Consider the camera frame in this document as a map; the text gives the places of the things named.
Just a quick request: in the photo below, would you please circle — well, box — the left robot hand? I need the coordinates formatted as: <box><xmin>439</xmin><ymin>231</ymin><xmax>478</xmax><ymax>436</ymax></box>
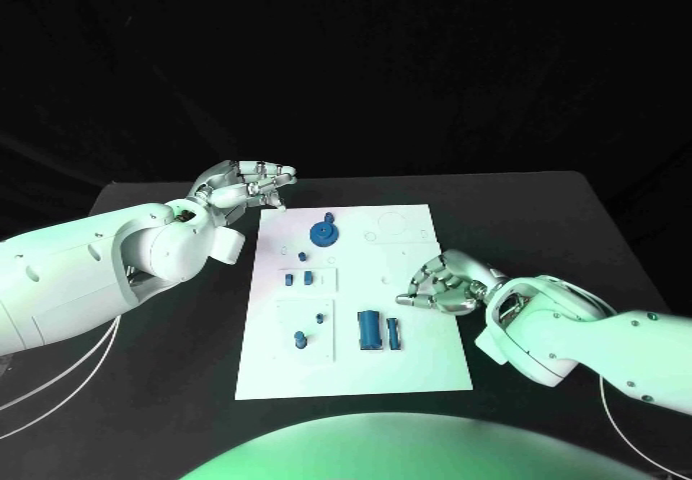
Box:
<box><xmin>186</xmin><ymin>159</ymin><xmax>299</xmax><ymax>212</ymax></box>

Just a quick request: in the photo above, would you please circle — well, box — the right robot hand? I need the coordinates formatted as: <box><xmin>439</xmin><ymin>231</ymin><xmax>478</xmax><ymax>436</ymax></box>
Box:
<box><xmin>394</xmin><ymin>249</ymin><xmax>511</xmax><ymax>315</ymax></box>

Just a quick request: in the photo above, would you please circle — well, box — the white task board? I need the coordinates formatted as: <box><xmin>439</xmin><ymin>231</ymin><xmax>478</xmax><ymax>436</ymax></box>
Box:
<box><xmin>234</xmin><ymin>203</ymin><xmax>475</xmax><ymax>401</ymax></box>

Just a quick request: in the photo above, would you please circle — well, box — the thick blue cylinder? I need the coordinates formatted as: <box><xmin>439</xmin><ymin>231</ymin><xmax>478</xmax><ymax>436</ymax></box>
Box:
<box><xmin>358</xmin><ymin>309</ymin><xmax>385</xmax><ymax>351</ymax></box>

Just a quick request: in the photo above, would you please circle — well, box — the blue gear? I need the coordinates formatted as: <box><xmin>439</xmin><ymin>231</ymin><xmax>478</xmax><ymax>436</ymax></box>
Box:
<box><xmin>309</xmin><ymin>211</ymin><xmax>342</xmax><ymax>248</ymax></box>

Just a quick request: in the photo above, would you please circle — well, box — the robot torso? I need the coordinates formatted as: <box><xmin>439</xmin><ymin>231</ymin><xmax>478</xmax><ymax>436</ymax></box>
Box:
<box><xmin>176</xmin><ymin>412</ymin><xmax>658</xmax><ymax>480</ymax></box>

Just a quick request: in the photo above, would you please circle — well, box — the white cable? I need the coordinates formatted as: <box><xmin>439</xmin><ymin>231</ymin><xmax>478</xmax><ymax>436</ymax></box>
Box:
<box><xmin>0</xmin><ymin>318</ymin><xmax>124</xmax><ymax>441</ymax></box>
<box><xmin>599</xmin><ymin>374</ymin><xmax>692</xmax><ymax>478</ymax></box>
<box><xmin>0</xmin><ymin>314</ymin><xmax>122</xmax><ymax>412</ymax></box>

